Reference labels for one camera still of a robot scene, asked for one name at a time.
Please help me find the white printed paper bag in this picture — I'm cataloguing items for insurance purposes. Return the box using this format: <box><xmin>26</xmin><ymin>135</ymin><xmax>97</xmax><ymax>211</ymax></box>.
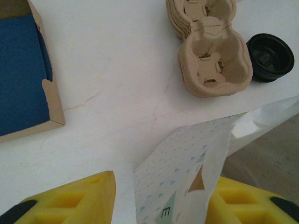
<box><xmin>132</xmin><ymin>94</ymin><xmax>299</xmax><ymax>224</ymax></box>

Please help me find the brown pulp carrier stack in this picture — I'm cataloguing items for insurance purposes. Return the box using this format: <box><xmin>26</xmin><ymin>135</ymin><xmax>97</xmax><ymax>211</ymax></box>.
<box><xmin>165</xmin><ymin>0</ymin><xmax>253</xmax><ymax>98</ymax></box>

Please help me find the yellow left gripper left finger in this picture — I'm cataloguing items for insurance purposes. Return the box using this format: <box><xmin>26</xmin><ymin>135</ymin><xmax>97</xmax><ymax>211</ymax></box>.
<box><xmin>0</xmin><ymin>170</ymin><xmax>117</xmax><ymax>224</ymax></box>

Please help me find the black plastic lid stack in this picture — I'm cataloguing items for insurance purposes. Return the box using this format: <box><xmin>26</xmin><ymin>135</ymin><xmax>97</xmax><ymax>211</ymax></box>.
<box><xmin>245</xmin><ymin>33</ymin><xmax>296</xmax><ymax>84</ymax></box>

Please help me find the brown cardboard tray box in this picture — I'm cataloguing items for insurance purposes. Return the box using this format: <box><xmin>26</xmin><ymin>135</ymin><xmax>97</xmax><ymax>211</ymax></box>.
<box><xmin>0</xmin><ymin>0</ymin><xmax>66</xmax><ymax>143</ymax></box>

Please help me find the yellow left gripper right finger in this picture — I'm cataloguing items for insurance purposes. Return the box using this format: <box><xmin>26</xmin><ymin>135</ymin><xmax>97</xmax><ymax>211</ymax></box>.
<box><xmin>205</xmin><ymin>176</ymin><xmax>299</xmax><ymax>224</ymax></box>

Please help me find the blue paper napkin stack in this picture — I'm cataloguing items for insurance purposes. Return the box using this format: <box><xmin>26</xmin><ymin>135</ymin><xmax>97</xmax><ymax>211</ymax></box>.
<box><xmin>0</xmin><ymin>14</ymin><xmax>54</xmax><ymax>137</ymax></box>

